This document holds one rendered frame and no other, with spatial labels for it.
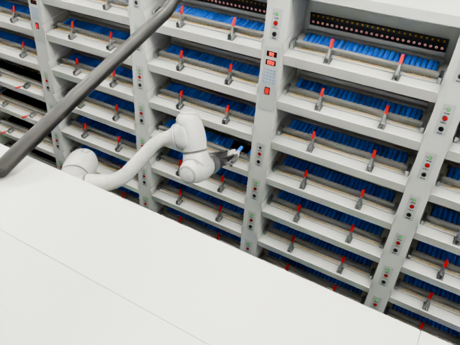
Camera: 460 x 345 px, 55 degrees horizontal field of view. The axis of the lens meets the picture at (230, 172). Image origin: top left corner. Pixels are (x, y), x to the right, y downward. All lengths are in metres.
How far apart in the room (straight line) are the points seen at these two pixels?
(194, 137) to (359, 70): 0.69
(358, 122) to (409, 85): 0.25
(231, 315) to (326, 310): 0.11
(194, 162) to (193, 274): 1.23
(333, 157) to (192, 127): 0.63
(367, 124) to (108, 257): 1.44
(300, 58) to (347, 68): 0.19
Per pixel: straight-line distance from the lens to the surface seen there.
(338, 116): 1.89
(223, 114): 2.18
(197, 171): 1.75
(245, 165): 2.20
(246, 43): 1.95
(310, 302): 0.54
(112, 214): 0.64
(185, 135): 1.76
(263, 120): 2.01
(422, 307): 2.32
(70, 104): 0.78
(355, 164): 1.97
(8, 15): 3.06
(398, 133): 1.85
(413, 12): 1.71
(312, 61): 1.84
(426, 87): 1.77
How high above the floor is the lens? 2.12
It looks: 34 degrees down
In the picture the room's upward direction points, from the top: 5 degrees clockwise
